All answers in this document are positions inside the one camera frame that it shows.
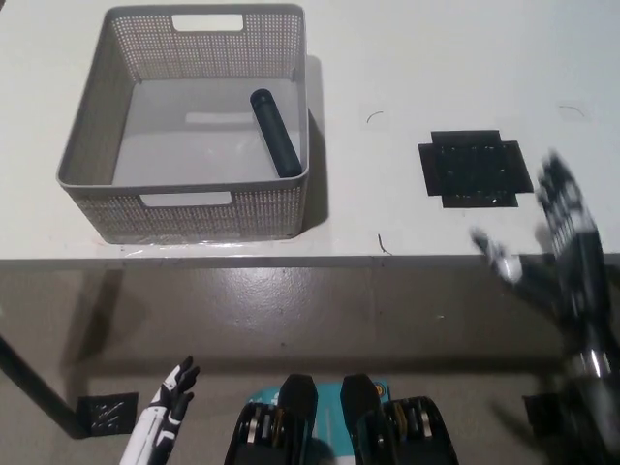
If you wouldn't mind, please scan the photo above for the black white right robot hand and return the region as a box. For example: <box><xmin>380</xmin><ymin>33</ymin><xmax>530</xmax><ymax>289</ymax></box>
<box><xmin>472</xmin><ymin>150</ymin><xmax>610</xmax><ymax>374</ymax></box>

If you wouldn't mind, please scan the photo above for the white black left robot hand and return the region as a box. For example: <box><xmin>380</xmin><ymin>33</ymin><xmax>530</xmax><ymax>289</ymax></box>
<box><xmin>118</xmin><ymin>356</ymin><xmax>201</xmax><ymax>465</ymax></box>

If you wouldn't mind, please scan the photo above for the black table foot plate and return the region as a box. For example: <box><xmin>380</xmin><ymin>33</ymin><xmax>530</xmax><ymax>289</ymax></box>
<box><xmin>77</xmin><ymin>392</ymin><xmax>140</xmax><ymax>435</ymax></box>

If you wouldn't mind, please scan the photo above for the black metal table leg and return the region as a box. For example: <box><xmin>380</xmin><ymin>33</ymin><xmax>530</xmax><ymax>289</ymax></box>
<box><xmin>0</xmin><ymin>333</ymin><xmax>81</xmax><ymax>437</ymax></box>

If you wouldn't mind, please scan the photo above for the black tape patch mat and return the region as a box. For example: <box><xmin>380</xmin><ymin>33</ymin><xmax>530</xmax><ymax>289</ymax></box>
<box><xmin>418</xmin><ymin>129</ymin><xmax>534</xmax><ymax>210</ymax></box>

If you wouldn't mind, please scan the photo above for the black teal robot torso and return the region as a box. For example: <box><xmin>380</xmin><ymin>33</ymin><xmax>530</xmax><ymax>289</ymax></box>
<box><xmin>225</xmin><ymin>372</ymin><xmax>459</xmax><ymax>465</ymax></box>

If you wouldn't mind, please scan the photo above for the clear adhesive tape strip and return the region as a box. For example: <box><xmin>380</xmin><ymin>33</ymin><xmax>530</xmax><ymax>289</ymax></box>
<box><xmin>118</xmin><ymin>236</ymin><xmax>263</xmax><ymax>257</ymax></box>

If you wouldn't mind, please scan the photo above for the grey perforated plastic basket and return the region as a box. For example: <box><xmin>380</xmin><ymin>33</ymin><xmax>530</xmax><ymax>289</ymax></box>
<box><xmin>55</xmin><ymin>3</ymin><xmax>311</xmax><ymax>245</ymax></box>

